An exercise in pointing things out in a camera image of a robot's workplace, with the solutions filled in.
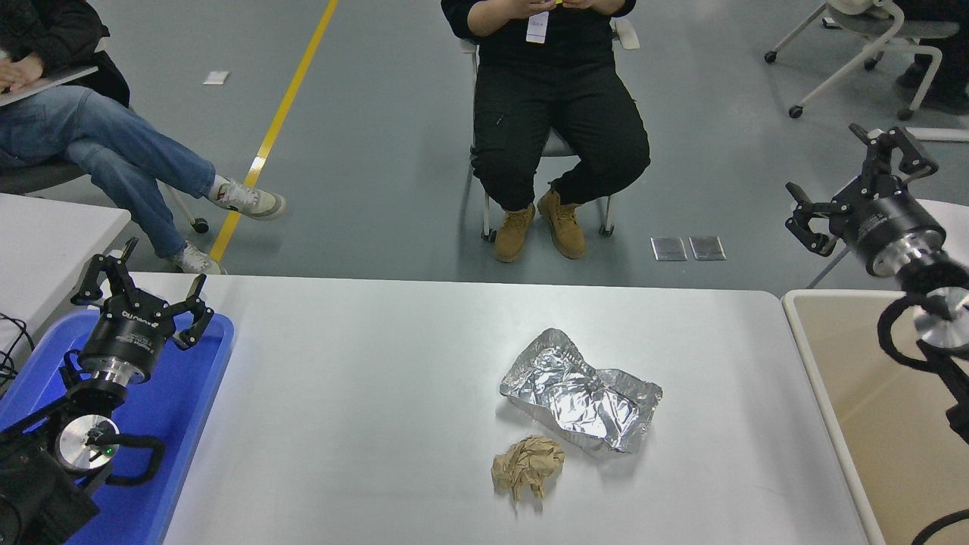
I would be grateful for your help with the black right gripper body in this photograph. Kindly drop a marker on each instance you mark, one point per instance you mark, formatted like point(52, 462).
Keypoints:
point(889, 223)

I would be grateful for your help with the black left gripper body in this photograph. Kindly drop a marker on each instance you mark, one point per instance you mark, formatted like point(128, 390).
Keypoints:
point(129, 337)

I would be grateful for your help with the silver foil tray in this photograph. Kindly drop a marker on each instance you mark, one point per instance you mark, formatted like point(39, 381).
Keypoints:
point(583, 401)

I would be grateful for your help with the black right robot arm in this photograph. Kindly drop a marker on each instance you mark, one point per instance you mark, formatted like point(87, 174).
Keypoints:
point(939, 284)

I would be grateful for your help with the person's left hand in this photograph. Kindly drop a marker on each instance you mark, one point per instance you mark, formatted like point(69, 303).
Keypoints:
point(19, 74)
point(581, 4)

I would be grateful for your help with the person's right hand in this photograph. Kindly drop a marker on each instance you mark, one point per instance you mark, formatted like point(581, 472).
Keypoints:
point(534, 6)

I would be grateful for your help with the white floor bar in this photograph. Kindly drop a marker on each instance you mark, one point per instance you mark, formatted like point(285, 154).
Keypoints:
point(955, 135)

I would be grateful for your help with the white rounded table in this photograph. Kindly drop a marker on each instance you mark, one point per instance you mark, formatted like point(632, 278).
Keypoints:
point(961, 216)

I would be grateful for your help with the white side table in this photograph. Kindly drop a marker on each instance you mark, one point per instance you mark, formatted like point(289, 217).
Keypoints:
point(45, 250)

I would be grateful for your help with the blue plastic tray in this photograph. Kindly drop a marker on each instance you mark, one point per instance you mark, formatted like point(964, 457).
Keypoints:
point(182, 409)

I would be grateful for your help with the person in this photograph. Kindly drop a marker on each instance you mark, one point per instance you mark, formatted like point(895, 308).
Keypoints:
point(113, 144)
point(560, 113)
point(946, 91)

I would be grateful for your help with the silver floor outlet cover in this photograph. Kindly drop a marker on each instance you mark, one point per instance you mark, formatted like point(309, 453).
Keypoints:
point(707, 248)
point(669, 249)

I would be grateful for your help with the large pale plastic bin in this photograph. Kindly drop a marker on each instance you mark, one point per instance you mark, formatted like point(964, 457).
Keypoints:
point(848, 363)

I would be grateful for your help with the silver laptop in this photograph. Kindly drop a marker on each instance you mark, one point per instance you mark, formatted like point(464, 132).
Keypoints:
point(68, 80)

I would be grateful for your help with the white id badge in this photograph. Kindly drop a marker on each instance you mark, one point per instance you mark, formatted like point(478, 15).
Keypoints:
point(537, 27)

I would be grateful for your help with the crumpled tan paper ball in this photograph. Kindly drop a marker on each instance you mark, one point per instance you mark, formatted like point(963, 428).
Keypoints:
point(530, 463)

